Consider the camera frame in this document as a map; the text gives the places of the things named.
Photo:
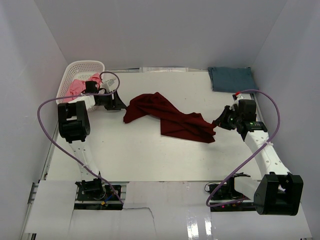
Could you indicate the white paper sheet front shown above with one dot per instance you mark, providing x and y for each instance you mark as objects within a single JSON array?
[{"x": 153, "y": 211}]

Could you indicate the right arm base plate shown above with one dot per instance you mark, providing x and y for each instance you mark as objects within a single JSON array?
[{"x": 236, "y": 194}]

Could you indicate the dark red t shirt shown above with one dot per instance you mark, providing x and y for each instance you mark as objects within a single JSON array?
[{"x": 173, "y": 123}]

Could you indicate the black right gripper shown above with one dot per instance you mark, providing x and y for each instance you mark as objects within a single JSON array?
[{"x": 221, "y": 121}]

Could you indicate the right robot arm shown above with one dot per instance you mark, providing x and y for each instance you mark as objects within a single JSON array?
[{"x": 279, "y": 191}]

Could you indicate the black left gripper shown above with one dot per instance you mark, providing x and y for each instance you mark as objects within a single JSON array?
[{"x": 115, "y": 104}]

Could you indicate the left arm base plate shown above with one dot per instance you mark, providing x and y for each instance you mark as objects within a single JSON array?
[{"x": 97, "y": 195}]

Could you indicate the folded teal t shirt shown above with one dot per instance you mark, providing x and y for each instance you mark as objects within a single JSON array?
[{"x": 231, "y": 80}]

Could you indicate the pink t shirt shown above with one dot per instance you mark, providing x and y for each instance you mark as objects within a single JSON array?
[{"x": 78, "y": 86}]

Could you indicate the white plastic basket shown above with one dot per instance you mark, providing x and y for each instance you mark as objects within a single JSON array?
[{"x": 81, "y": 70}]

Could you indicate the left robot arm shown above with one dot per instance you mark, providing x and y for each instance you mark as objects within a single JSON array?
[{"x": 74, "y": 127}]

